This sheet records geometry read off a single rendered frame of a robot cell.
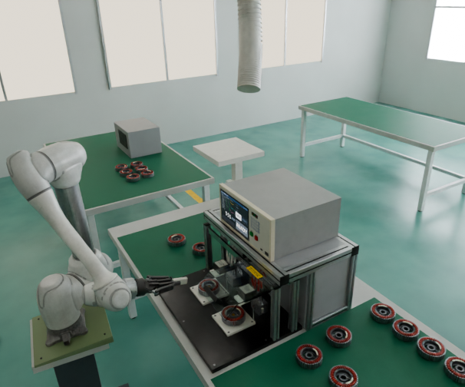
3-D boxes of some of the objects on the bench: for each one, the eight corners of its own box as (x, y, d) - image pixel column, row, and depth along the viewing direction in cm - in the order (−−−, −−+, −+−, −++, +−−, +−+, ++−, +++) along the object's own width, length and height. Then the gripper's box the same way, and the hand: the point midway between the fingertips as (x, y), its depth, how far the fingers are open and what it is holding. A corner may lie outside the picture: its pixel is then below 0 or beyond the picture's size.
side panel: (307, 331, 191) (311, 273, 177) (302, 327, 193) (306, 270, 179) (351, 309, 203) (358, 253, 189) (347, 305, 205) (353, 250, 191)
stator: (227, 330, 188) (227, 323, 186) (217, 315, 197) (217, 309, 195) (249, 322, 192) (249, 315, 190) (239, 307, 201) (239, 301, 199)
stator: (302, 373, 169) (302, 366, 168) (291, 352, 179) (291, 346, 177) (327, 366, 172) (328, 359, 171) (314, 346, 182) (314, 340, 180)
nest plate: (227, 336, 186) (227, 335, 185) (212, 316, 197) (212, 315, 197) (255, 324, 192) (255, 322, 192) (239, 305, 204) (239, 303, 204)
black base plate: (212, 374, 170) (212, 370, 169) (155, 289, 220) (155, 286, 219) (301, 329, 192) (302, 325, 191) (231, 261, 242) (231, 258, 241)
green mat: (309, 529, 120) (309, 529, 120) (210, 379, 168) (210, 379, 168) (495, 384, 163) (495, 383, 163) (374, 297, 210) (374, 297, 210)
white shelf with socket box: (221, 225, 280) (218, 162, 260) (196, 204, 309) (192, 146, 289) (264, 211, 296) (264, 150, 276) (237, 193, 324) (235, 137, 305)
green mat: (150, 289, 221) (150, 288, 221) (117, 237, 269) (117, 237, 268) (291, 237, 263) (291, 237, 263) (240, 201, 311) (240, 201, 311)
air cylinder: (258, 315, 197) (258, 306, 195) (250, 306, 203) (250, 297, 201) (268, 312, 200) (268, 302, 197) (258, 302, 205) (258, 294, 203)
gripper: (130, 286, 182) (180, 279, 194) (138, 304, 172) (191, 296, 184) (131, 272, 180) (182, 265, 191) (140, 289, 169) (193, 281, 181)
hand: (179, 281), depth 186 cm, fingers closed
